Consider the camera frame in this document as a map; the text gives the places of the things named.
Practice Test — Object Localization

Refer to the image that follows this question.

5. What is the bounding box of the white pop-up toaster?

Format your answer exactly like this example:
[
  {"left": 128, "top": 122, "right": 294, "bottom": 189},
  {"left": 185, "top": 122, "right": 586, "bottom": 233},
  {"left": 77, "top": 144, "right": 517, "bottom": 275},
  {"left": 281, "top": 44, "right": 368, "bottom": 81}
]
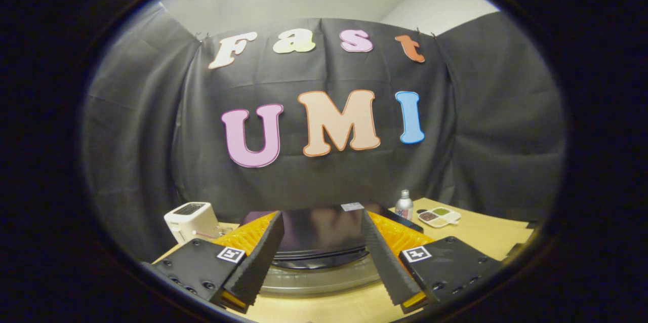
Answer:
[{"left": 164, "top": 202, "right": 221, "bottom": 244}]

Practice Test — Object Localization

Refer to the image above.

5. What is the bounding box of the black toaster oven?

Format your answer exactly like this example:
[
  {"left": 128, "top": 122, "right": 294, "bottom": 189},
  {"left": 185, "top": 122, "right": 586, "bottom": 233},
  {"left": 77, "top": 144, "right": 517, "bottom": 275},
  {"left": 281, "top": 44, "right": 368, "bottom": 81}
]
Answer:
[{"left": 242, "top": 203, "right": 425, "bottom": 297}]

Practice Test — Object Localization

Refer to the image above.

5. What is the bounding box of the white divided seasoning dish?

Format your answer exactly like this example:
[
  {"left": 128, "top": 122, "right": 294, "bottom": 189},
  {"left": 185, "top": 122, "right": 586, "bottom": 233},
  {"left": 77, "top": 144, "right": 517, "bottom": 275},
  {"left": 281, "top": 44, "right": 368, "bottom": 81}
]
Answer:
[{"left": 418, "top": 207, "right": 462, "bottom": 228}]

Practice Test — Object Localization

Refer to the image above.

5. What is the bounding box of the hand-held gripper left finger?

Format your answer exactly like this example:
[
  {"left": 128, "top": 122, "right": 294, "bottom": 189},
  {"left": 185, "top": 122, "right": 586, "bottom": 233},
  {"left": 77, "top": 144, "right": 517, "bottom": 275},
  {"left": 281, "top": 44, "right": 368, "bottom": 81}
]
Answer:
[{"left": 142, "top": 211, "right": 285, "bottom": 313}]

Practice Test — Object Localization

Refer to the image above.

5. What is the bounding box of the small clear bottle silver cap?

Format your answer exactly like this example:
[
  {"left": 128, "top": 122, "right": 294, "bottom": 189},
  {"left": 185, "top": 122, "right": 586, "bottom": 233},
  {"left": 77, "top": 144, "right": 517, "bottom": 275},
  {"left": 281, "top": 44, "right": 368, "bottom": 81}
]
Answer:
[{"left": 395, "top": 190, "right": 414, "bottom": 221}]

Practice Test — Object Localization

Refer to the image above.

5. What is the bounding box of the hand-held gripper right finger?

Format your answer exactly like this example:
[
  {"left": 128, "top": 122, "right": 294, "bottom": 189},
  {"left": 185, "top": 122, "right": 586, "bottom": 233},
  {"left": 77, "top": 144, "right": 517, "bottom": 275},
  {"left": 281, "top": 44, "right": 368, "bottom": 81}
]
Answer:
[{"left": 360, "top": 209, "right": 507, "bottom": 313}]

